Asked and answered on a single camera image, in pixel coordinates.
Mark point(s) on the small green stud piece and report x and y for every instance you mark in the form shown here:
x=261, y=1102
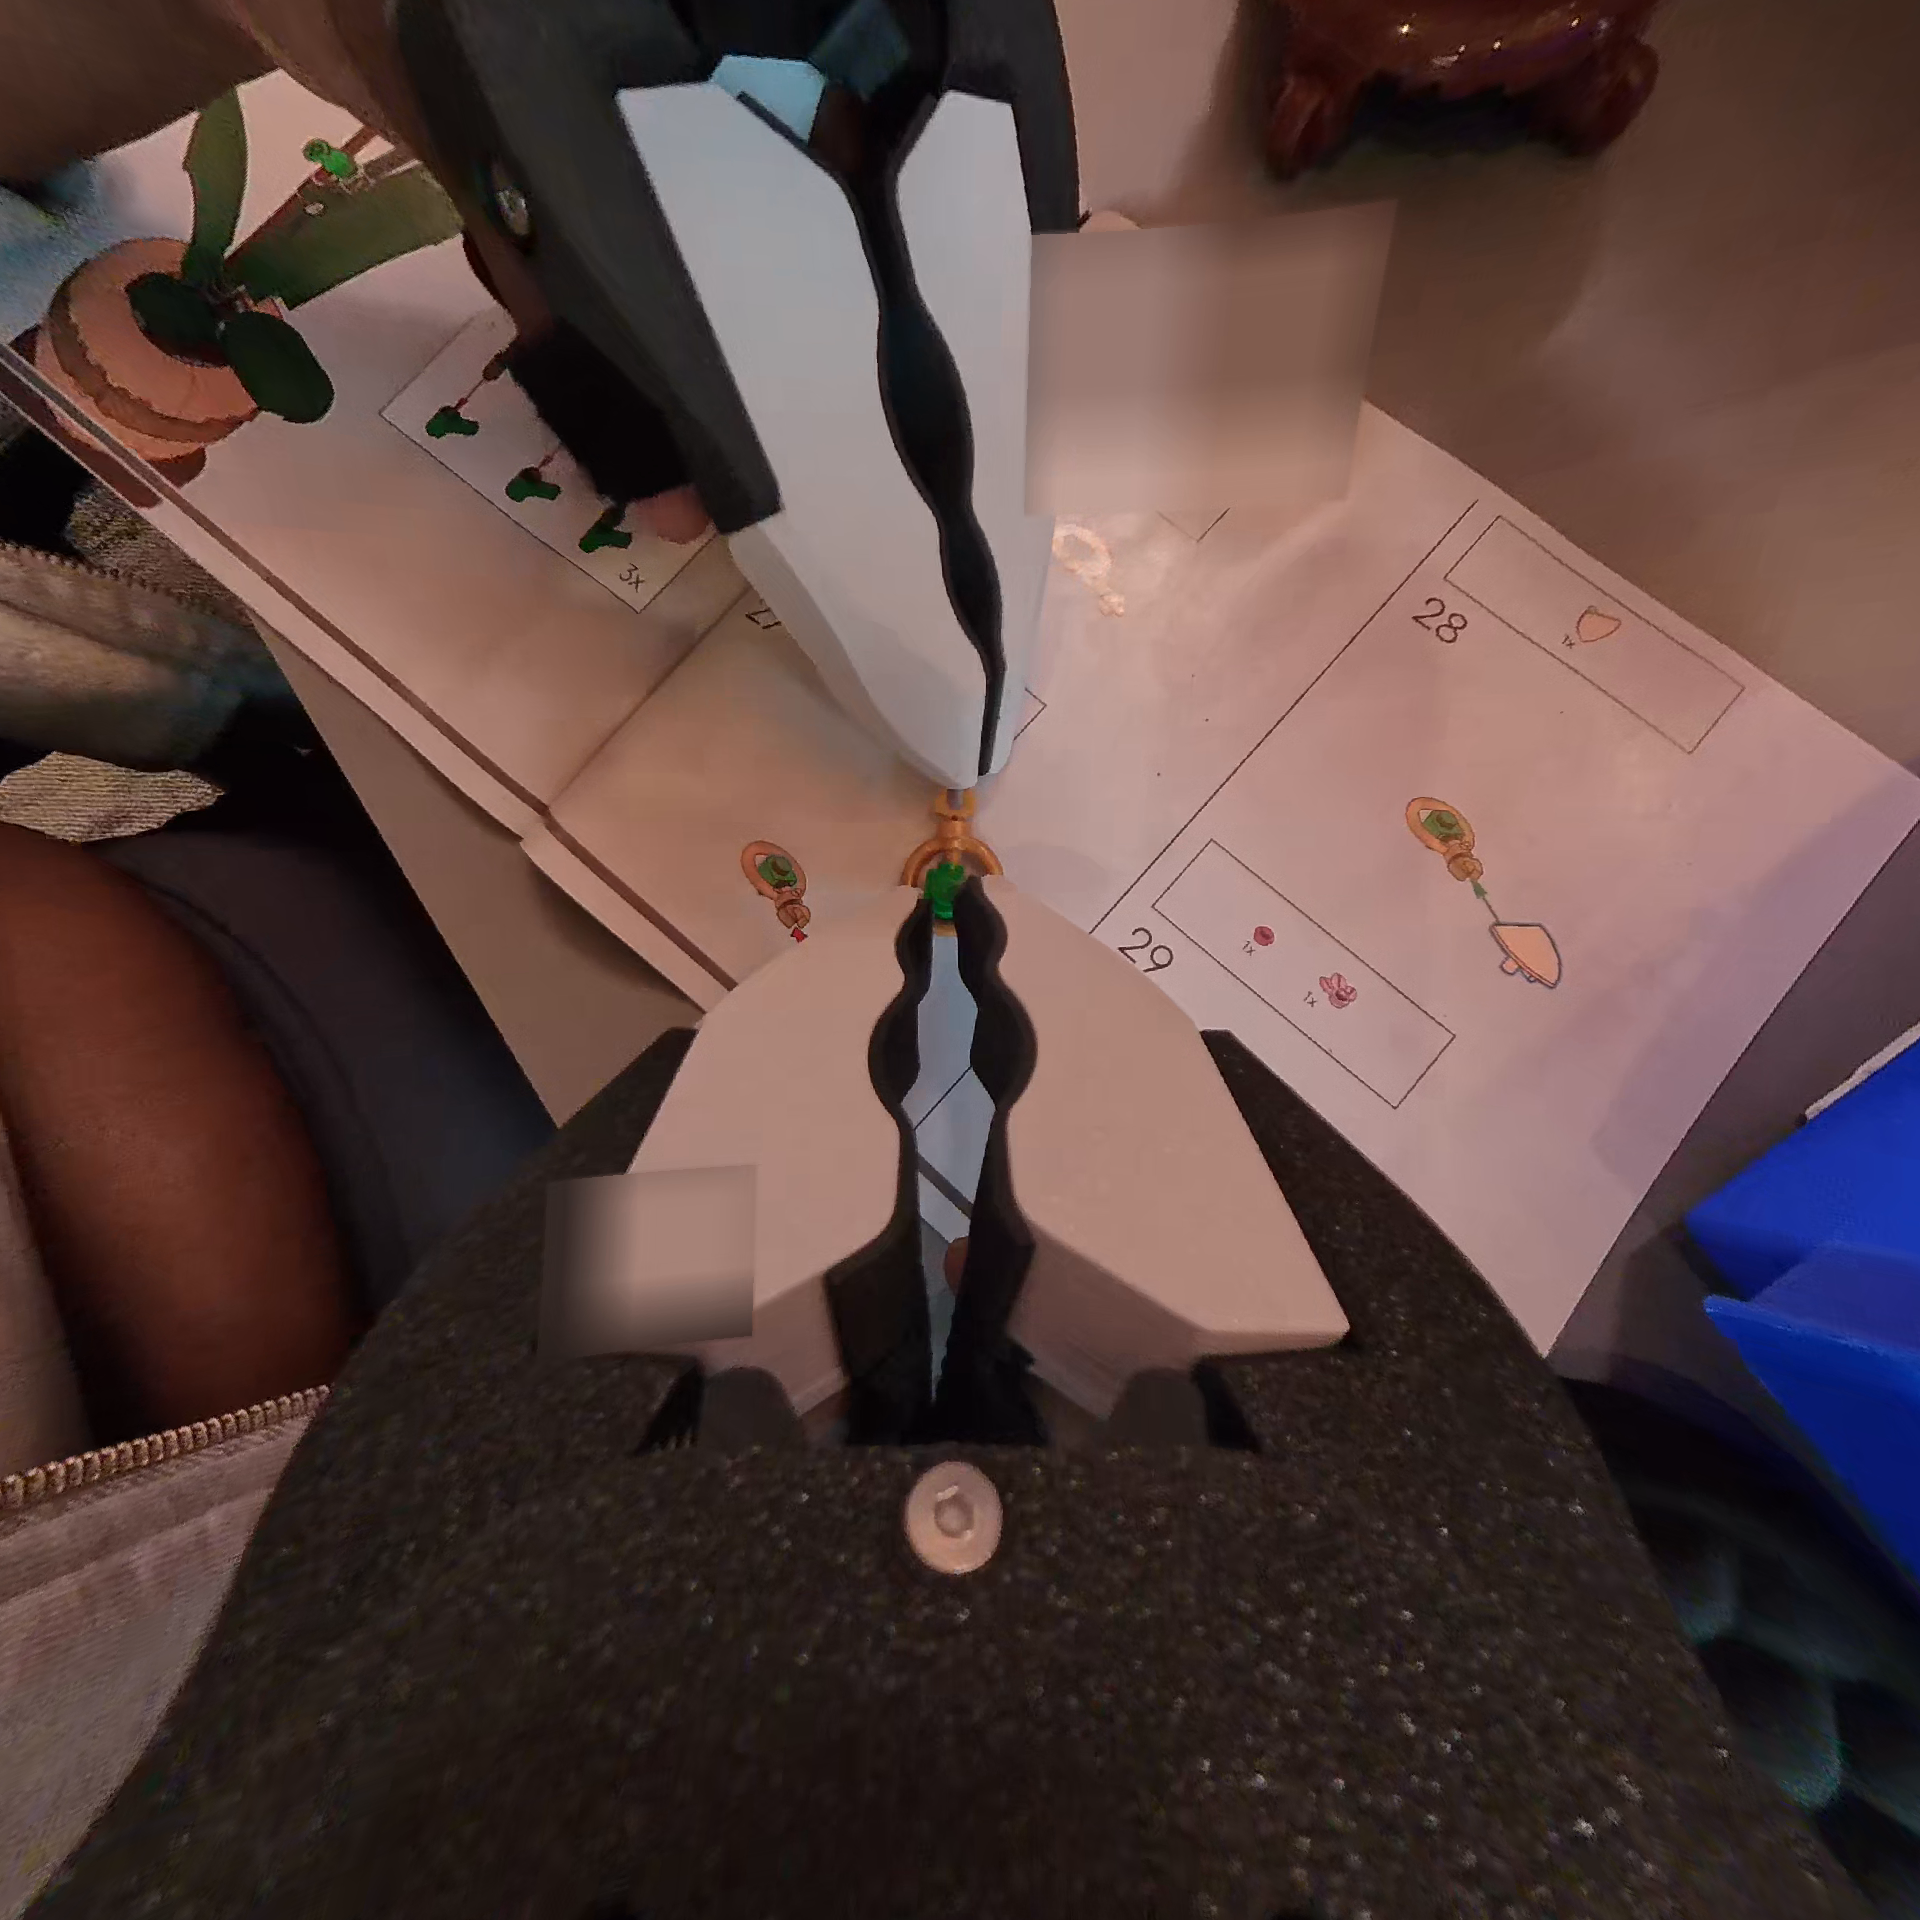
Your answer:
x=942, y=893

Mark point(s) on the blue box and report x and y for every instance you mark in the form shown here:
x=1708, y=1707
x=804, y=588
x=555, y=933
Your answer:
x=1829, y=1276

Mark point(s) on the grey zippered garment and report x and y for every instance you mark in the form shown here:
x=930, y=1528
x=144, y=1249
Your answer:
x=106, y=1620

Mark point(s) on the person's left hand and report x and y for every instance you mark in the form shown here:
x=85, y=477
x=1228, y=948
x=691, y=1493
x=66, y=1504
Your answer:
x=676, y=516

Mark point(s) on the grey cloth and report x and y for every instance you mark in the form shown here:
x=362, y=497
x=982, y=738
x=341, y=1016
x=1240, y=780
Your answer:
x=106, y=661

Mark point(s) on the building instruction booklet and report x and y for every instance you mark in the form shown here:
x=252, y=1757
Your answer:
x=1349, y=750

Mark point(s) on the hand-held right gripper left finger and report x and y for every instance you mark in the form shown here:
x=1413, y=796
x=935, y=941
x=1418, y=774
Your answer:
x=780, y=1078

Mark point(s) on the person's left forearm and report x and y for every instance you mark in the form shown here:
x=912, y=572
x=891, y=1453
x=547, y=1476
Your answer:
x=181, y=59

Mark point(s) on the brown glossy ornament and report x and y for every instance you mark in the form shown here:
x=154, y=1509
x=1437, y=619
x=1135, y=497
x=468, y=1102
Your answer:
x=1455, y=75

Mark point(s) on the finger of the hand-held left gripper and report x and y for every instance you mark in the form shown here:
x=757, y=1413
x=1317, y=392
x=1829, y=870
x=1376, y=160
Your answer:
x=991, y=329
x=797, y=374

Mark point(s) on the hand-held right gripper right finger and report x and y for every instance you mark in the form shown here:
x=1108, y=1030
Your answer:
x=1155, y=1200

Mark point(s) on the person's leg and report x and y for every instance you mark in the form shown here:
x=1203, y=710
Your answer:
x=150, y=1124

